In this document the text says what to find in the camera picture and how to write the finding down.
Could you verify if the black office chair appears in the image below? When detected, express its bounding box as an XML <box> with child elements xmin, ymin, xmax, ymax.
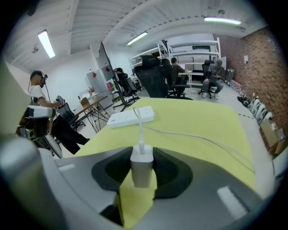
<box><xmin>160</xmin><ymin>58</ymin><xmax>189</xmax><ymax>97</ymax></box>
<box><xmin>56</xmin><ymin>102</ymin><xmax>86</xmax><ymax>131</ymax></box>
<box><xmin>117</xmin><ymin>71</ymin><xmax>140</xmax><ymax>104</ymax></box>
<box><xmin>134</xmin><ymin>55</ymin><xmax>194</xmax><ymax>101</ymax></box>
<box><xmin>198</xmin><ymin>60</ymin><xmax>224</xmax><ymax>99</ymax></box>

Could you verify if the cardboard box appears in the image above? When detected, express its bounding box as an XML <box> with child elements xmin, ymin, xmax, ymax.
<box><xmin>260</xmin><ymin>118</ymin><xmax>281</xmax><ymax>149</ymax></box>

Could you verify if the white charger plug with cable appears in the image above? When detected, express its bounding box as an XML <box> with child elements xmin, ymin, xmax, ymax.
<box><xmin>133</xmin><ymin>106</ymin><xmax>256</xmax><ymax>173</ymax></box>

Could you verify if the wooden desk with black legs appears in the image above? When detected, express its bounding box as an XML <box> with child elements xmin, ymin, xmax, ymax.
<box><xmin>73</xmin><ymin>96</ymin><xmax>111</xmax><ymax>133</ymax></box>

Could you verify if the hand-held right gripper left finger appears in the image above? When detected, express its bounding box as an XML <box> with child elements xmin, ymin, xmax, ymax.
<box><xmin>53</xmin><ymin>146</ymin><xmax>134</xmax><ymax>214</ymax></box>

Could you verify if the white cabinet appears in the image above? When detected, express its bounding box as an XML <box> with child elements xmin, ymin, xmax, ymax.
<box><xmin>86</xmin><ymin>70</ymin><xmax>113</xmax><ymax>108</ymax></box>

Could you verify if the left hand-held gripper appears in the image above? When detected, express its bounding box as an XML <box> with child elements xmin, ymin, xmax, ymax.
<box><xmin>17</xmin><ymin>106</ymin><xmax>63</xmax><ymax>159</ymax></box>

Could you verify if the white USB charger adapter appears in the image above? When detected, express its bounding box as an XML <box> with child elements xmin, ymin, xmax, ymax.
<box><xmin>130</xmin><ymin>145</ymin><xmax>154</xmax><ymax>188</ymax></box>

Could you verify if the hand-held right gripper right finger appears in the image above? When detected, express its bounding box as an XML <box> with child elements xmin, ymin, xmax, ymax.
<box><xmin>139</xmin><ymin>147</ymin><xmax>266</xmax><ymax>230</ymax></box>

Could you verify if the black display on rolling stand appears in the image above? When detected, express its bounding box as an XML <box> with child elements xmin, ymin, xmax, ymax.
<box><xmin>98</xmin><ymin>41</ymin><xmax>141</xmax><ymax>112</ymax></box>

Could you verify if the long ceiling light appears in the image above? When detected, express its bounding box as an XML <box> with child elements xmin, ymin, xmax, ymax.
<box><xmin>37</xmin><ymin>30</ymin><xmax>56</xmax><ymax>59</ymax></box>
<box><xmin>126</xmin><ymin>31</ymin><xmax>149</xmax><ymax>46</ymax></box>
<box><xmin>203</xmin><ymin>16</ymin><xmax>243</xmax><ymax>26</ymax></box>

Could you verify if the row of white round devices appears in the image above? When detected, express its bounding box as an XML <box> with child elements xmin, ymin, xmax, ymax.
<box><xmin>237</xmin><ymin>94</ymin><xmax>273</xmax><ymax>124</ymax></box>

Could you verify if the white metal shelf rack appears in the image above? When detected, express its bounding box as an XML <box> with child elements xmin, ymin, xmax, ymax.
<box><xmin>129</xmin><ymin>44</ymin><xmax>169</xmax><ymax>76</ymax></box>
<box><xmin>167</xmin><ymin>37</ymin><xmax>221</xmax><ymax>76</ymax></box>

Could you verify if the white object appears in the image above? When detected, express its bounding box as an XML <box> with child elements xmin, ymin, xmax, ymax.
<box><xmin>106</xmin><ymin>106</ymin><xmax>156</xmax><ymax>129</ymax></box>

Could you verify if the small white table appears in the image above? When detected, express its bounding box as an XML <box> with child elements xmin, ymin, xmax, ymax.
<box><xmin>179</xmin><ymin>70</ymin><xmax>194</xmax><ymax>89</ymax></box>

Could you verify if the yellow-green tablecloth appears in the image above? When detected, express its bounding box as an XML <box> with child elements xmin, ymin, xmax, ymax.
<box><xmin>74</xmin><ymin>97</ymin><xmax>257</xmax><ymax>229</ymax></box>

